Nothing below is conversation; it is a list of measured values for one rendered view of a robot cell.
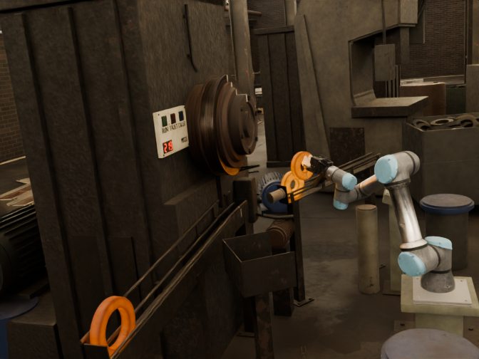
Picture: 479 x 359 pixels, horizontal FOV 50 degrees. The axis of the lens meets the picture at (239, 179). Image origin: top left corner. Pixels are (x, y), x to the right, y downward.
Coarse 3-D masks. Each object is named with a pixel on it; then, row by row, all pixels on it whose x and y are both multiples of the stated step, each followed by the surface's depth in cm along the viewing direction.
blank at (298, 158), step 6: (294, 156) 272; (300, 156) 272; (312, 156) 278; (294, 162) 270; (300, 162) 272; (294, 168) 270; (300, 168) 273; (294, 174) 272; (300, 174) 273; (306, 174) 276; (312, 174) 279
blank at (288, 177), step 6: (288, 174) 282; (282, 180) 282; (288, 180) 281; (294, 180) 288; (300, 180) 287; (288, 186) 282; (294, 186) 289; (300, 186) 287; (288, 192) 282; (294, 192) 285; (294, 198) 286
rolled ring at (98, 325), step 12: (108, 300) 149; (120, 300) 152; (96, 312) 146; (108, 312) 147; (120, 312) 157; (132, 312) 158; (96, 324) 144; (132, 324) 158; (96, 336) 143; (120, 336) 156; (132, 336) 158; (108, 348) 147
